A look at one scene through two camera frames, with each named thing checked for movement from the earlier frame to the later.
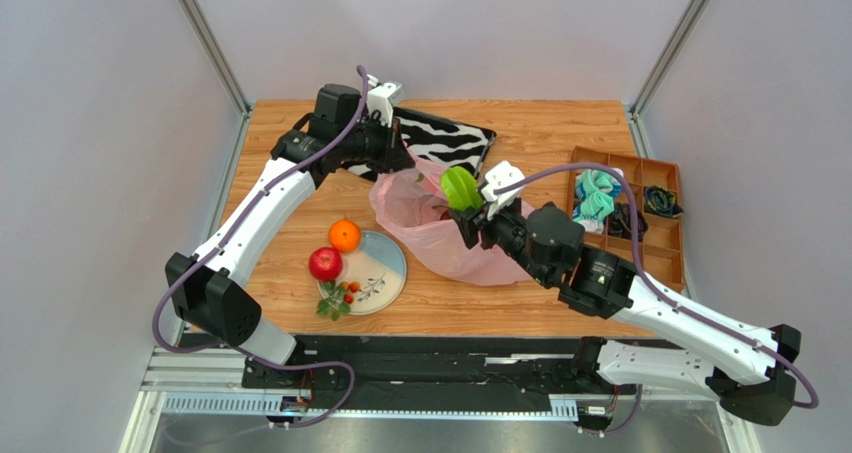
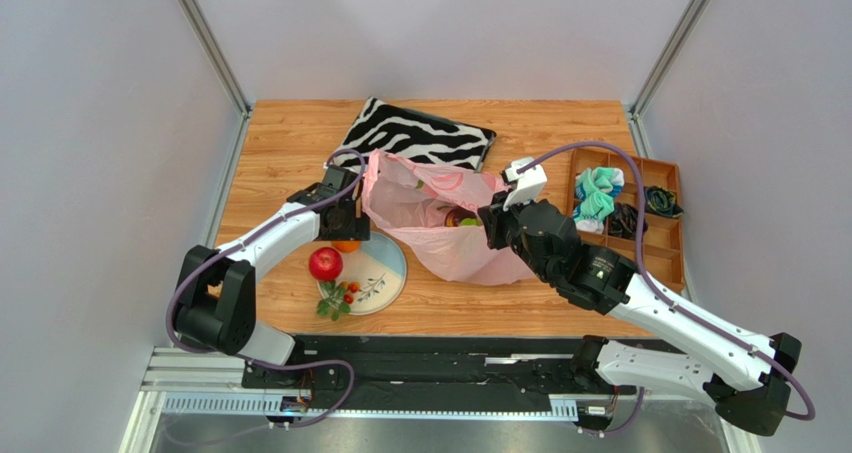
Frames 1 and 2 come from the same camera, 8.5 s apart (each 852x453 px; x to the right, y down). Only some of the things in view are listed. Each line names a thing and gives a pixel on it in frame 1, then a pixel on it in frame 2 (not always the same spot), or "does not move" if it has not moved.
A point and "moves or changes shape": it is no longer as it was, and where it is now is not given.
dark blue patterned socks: (662, 201) does not move
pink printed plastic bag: (412, 205) moves or changes shape
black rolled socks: (620, 222) does not move
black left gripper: (395, 156) → (358, 228)
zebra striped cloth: (442, 140) does not move
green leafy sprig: (333, 302) does not move
